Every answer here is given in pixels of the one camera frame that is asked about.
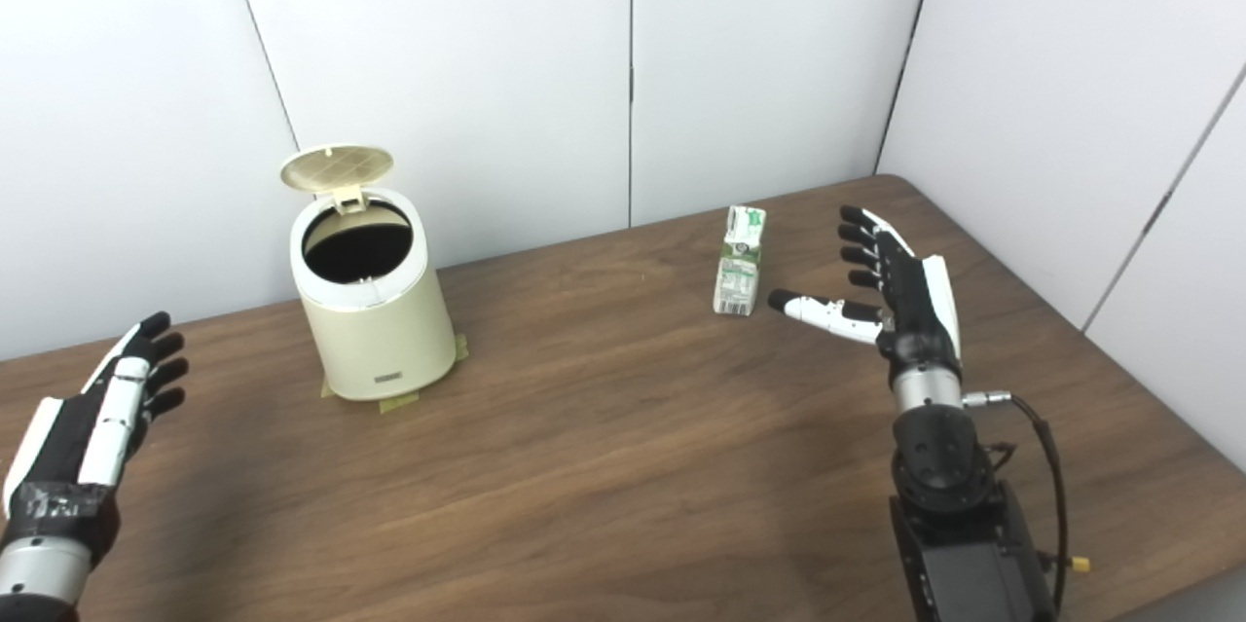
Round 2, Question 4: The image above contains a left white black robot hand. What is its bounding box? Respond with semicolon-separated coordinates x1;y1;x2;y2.
0;311;189;569

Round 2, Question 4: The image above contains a green white milk carton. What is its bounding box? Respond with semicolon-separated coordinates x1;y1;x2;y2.
713;205;768;316

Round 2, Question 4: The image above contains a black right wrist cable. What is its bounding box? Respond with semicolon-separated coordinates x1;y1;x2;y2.
962;390;1092;622

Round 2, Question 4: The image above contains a cream round bin lid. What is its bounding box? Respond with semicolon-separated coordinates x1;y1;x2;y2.
280;145;395;212

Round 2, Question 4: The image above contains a cream-colored bin body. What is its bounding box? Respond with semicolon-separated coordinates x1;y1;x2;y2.
289;188;458;402

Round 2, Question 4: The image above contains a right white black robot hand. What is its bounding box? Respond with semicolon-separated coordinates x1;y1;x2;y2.
768;205;965;382

